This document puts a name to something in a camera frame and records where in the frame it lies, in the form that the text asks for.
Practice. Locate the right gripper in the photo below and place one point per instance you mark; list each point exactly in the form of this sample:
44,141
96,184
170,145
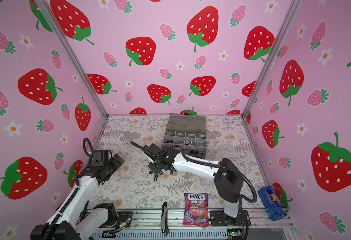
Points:
153,169

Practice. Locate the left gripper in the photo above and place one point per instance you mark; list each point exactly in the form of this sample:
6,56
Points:
116,164

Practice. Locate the grey plastic organizer box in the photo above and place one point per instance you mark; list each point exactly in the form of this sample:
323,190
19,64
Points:
185,127

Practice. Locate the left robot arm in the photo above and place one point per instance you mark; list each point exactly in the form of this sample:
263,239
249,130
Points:
70,221

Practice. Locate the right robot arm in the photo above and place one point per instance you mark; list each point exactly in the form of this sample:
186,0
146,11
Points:
231,184

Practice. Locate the Fox's candy bag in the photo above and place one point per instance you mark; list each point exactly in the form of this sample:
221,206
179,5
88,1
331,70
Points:
196,210

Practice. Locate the black utility knife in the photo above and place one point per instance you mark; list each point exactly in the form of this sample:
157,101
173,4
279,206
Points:
164,219

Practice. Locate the blue tape dispenser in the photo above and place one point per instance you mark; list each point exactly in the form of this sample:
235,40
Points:
271,203

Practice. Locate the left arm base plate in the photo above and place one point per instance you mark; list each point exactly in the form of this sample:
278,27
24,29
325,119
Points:
116,221

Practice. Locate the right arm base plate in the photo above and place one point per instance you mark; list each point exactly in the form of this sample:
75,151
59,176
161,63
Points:
220,219

